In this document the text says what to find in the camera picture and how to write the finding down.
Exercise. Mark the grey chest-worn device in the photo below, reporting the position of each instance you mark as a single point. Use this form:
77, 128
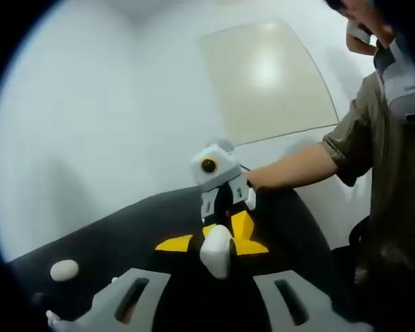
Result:
401, 86

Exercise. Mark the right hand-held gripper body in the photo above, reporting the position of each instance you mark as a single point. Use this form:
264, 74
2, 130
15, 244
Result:
221, 159

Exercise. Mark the person's head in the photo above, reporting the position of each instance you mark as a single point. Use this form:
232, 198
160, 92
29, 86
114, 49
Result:
380, 26

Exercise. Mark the white rounded charging case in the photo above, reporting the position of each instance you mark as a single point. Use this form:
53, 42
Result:
216, 252

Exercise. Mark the beige wall board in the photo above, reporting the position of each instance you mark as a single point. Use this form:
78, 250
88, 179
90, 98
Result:
263, 83

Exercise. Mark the person in olive shirt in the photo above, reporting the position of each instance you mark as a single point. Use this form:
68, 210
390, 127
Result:
377, 173

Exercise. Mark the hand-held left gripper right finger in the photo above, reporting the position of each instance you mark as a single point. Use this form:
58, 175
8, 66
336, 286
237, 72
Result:
297, 301

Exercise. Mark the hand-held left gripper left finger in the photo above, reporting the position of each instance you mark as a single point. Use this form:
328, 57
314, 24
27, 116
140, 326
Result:
124, 301

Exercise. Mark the beige oval charging case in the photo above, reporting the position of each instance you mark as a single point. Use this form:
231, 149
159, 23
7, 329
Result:
64, 269

